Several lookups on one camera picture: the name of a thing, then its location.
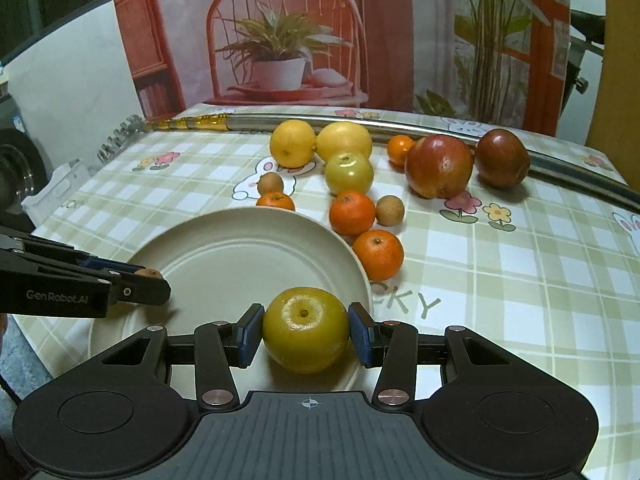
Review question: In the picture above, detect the small orange by rod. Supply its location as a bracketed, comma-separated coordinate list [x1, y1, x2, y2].
[386, 134, 414, 168]

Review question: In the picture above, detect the checked floral tablecloth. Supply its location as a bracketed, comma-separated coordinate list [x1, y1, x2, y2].
[17, 104, 639, 479]

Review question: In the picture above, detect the yellow lemon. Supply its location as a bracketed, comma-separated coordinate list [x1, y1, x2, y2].
[316, 122, 372, 162]
[269, 119, 316, 168]

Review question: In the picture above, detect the yellow lemon right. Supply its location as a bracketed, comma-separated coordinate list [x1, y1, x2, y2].
[316, 122, 372, 162]

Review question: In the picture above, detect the mandarin centre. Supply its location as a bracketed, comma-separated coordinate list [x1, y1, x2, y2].
[329, 191, 376, 236]

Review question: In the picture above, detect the yellow lemon left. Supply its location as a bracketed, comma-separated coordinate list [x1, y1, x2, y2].
[269, 119, 316, 168]

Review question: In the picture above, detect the printed room backdrop cloth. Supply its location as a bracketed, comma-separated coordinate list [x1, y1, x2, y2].
[115, 0, 570, 134]

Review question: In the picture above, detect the black office chair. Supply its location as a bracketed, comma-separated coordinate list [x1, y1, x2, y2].
[561, 10, 605, 112]

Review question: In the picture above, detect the wooden door panel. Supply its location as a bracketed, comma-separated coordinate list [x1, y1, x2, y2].
[587, 0, 640, 190]

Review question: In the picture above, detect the brown longan near bunny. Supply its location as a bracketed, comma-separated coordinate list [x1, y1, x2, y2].
[257, 172, 284, 196]

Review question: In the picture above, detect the mandarin front right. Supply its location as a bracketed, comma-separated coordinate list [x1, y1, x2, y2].
[352, 230, 405, 282]

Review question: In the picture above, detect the small brown longan fruit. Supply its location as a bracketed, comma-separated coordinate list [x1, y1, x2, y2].
[134, 268, 163, 280]

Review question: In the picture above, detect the brown longan centre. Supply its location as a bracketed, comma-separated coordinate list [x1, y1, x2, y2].
[376, 195, 405, 226]

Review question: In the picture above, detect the mandarin behind plate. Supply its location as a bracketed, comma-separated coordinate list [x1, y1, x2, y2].
[256, 191, 295, 211]

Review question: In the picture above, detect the green-yellow apple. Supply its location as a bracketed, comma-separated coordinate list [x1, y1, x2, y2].
[324, 153, 374, 195]

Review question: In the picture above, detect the beige round plate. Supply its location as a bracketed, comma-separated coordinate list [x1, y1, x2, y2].
[89, 206, 376, 396]

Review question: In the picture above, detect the large red apple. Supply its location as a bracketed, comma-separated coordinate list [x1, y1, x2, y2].
[405, 134, 473, 200]

